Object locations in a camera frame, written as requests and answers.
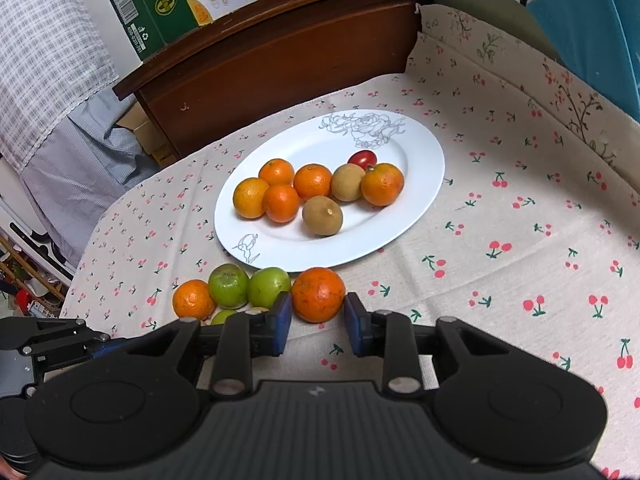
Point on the green and white carton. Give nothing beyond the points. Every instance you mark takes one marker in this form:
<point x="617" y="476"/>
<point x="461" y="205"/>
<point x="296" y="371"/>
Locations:
<point x="150" y="5"/>

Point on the grey checkered cloth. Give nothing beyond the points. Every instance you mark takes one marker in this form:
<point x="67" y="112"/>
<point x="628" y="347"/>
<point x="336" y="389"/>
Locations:
<point x="45" y="60"/>

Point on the white and black board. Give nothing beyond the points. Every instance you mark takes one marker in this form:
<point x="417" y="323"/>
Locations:
<point x="20" y="220"/>

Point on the cherry print tablecloth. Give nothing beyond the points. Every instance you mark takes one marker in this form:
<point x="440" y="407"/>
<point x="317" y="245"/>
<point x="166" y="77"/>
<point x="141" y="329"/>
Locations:
<point x="500" y="210"/>

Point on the small orange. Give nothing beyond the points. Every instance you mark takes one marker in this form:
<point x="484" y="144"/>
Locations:
<point x="276" y="171"/>
<point x="193" y="300"/>
<point x="312" y="181"/>
<point x="250" y="198"/>
<point x="280" y="204"/>

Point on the olive green cushion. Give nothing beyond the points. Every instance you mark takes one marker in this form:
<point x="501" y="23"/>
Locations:
<point x="480" y="10"/>

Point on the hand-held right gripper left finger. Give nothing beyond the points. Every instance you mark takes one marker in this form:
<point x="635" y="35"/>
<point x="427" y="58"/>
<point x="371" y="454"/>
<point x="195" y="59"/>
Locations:
<point x="281" y="325"/>

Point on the brown cardboard box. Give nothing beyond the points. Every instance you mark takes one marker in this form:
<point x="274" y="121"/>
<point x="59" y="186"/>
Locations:
<point x="145" y="135"/>

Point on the white plate with line drawings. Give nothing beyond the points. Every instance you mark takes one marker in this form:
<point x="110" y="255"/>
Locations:
<point x="400" y="220"/>

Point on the person's left hand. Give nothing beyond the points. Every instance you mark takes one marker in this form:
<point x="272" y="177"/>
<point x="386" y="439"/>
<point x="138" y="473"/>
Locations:
<point x="7" y="471"/>

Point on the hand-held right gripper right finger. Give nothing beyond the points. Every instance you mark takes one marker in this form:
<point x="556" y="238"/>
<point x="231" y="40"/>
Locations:
<point x="354" y="325"/>

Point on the wooden rack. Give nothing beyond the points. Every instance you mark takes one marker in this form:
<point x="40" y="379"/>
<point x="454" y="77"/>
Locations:
<point x="20" y="260"/>

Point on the small green jujube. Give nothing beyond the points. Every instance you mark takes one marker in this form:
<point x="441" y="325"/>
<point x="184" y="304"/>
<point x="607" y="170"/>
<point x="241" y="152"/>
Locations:
<point x="223" y="316"/>

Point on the grey blue shirt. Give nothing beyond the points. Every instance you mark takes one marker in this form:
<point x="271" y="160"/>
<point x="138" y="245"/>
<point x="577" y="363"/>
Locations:
<point x="75" y="170"/>

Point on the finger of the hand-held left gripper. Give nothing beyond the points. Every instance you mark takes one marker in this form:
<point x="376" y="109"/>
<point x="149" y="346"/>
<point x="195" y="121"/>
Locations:
<point x="100" y="341"/>

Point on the brown wooden headboard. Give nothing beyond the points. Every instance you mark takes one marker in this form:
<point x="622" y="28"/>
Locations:
<point x="275" y="60"/>

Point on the large deep orange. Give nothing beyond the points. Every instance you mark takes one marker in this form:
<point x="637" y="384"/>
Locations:
<point x="318" y="294"/>

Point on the red cherry tomato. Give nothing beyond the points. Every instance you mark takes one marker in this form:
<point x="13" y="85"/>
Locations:
<point x="361" y="158"/>

